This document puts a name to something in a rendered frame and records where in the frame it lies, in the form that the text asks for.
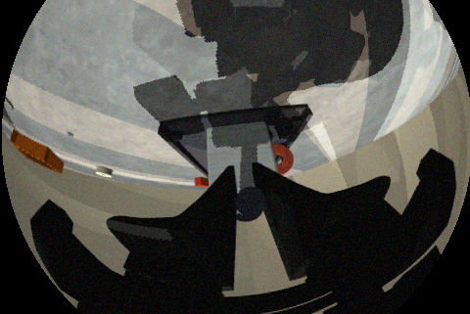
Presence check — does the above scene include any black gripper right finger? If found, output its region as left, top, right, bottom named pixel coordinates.
left=252, top=162, right=391, bottom=282

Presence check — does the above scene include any orange ring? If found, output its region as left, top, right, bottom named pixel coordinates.
left=271, top=143, right=294, bottom=174

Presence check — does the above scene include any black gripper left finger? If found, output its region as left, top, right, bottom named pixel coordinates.
left=106, top=165, right=238, bottom=292

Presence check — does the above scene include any cream ring-shaped spacer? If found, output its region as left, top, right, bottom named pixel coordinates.
left=95, top=165, right=113, bottom=177

